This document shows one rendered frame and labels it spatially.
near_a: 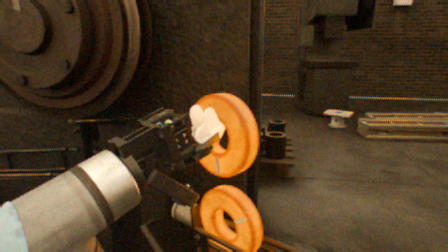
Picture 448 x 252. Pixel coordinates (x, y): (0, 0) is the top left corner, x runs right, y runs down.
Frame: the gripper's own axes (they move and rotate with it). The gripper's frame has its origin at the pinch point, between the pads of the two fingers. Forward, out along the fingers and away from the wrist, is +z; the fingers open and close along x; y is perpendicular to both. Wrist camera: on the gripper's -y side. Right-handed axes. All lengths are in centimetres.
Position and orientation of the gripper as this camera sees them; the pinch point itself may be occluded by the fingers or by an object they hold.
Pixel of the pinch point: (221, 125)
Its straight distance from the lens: 53.0
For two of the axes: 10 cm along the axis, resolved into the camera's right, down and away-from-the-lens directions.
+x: -7.2, -1.7, 6.7
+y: -2.0, -8.7, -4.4
